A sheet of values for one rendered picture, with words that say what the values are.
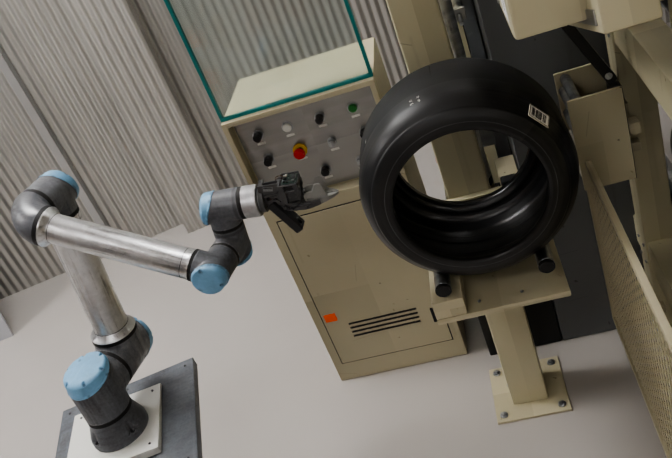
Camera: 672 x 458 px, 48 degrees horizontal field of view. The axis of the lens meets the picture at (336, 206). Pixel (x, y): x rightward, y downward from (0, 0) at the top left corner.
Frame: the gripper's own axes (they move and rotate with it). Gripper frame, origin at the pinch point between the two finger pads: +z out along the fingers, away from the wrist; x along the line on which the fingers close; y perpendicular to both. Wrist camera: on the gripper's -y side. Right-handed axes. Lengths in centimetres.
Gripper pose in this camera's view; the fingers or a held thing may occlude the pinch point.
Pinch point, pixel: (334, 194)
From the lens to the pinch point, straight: 204.1
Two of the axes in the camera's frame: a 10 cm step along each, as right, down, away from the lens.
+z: 9.8, -1.5, -1.5
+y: -2.1, -8.3, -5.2
